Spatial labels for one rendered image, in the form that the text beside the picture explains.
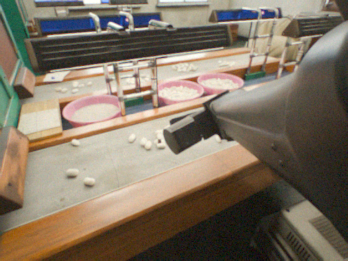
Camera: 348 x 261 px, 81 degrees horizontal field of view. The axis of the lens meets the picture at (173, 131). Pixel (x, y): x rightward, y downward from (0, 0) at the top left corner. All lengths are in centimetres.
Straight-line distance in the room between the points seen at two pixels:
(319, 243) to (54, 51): 102
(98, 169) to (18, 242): 26
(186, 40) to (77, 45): 32
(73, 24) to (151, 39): 58
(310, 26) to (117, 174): 100
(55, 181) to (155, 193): 31
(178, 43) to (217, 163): 39
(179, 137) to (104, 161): 40
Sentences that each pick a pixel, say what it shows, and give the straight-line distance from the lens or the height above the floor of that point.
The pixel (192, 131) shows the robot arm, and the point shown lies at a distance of 37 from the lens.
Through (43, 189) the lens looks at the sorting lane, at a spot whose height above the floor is 74.
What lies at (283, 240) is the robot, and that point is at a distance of 105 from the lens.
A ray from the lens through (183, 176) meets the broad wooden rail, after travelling 60.
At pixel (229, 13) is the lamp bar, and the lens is 155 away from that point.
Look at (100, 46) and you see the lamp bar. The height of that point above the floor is 108.
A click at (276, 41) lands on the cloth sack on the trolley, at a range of 394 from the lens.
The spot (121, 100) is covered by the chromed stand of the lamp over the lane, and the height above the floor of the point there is 84.
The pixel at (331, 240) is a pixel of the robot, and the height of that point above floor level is 48.
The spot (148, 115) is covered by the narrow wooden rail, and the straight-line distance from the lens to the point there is 89.
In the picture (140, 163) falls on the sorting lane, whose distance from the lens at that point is 68.
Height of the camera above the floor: 120
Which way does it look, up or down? 35 degrees down
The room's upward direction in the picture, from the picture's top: straight up
